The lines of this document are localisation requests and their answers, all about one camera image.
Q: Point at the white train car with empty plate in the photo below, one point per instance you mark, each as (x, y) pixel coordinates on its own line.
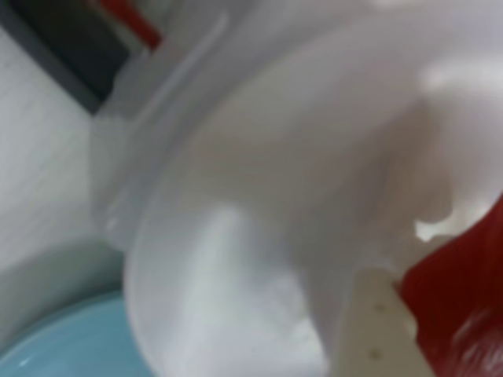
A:
(118, 157)

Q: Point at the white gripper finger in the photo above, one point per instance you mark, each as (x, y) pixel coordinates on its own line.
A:
(463, 129)

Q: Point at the red tuna toy sushi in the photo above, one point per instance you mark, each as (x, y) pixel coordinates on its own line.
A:
(460, 298)

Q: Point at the light blue round dish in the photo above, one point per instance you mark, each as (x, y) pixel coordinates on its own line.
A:
(70, 337)

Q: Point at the translucent white plastic container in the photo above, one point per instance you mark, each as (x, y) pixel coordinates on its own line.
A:
(275, 176)

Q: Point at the red coupler between cars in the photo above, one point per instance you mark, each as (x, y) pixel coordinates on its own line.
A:
(133, 19)

